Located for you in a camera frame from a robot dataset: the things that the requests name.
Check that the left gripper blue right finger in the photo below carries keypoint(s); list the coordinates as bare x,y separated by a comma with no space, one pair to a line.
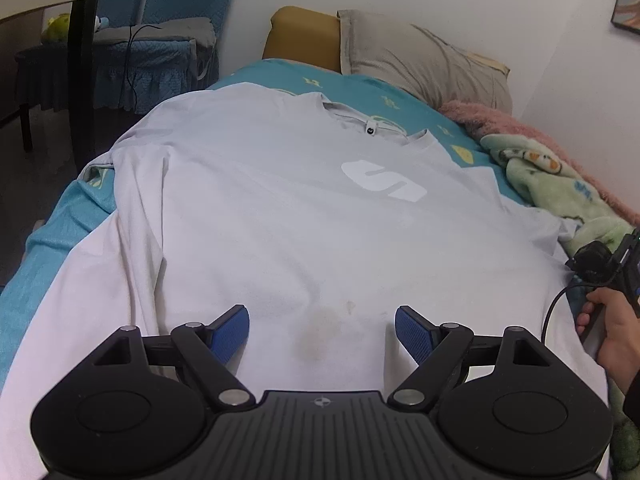
438,352

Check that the yellow-green plush toy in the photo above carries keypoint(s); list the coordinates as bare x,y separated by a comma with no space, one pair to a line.
57,30

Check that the white t-shirt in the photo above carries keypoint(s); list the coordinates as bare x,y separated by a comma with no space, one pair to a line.
531,405

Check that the teal patterned bed sheet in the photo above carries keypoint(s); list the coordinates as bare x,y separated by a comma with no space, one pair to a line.
319,201

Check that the grey pillow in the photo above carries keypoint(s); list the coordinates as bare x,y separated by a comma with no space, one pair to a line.
414,59

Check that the blue covered chair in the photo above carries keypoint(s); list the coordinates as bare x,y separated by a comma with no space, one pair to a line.
148,51
42,80

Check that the person's right hand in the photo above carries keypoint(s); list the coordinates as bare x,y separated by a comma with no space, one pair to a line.
619,352

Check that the gold leaf framed picture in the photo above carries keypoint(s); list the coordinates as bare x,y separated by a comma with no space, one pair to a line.
626,15

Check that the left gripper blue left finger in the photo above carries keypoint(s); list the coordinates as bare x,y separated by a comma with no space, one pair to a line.
205,352

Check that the grey folded cloth on chair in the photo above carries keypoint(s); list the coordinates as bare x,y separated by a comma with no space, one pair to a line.
200,30

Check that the green cartoon fleece blanket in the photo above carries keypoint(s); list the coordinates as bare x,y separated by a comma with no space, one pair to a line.
544,176

